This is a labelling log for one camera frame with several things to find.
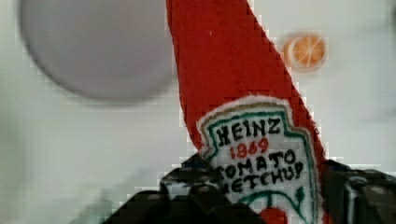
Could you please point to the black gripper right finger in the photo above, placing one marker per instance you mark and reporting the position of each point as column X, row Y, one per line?
column 354, row 196

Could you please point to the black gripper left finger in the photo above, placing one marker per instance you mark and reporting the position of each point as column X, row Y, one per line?
column 190, row 194

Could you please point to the red plush ketchup bottle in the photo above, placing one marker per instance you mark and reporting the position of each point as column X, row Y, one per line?
column 243, row 113

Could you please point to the round grey plate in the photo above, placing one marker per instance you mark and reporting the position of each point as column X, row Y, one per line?
column 111, row 50

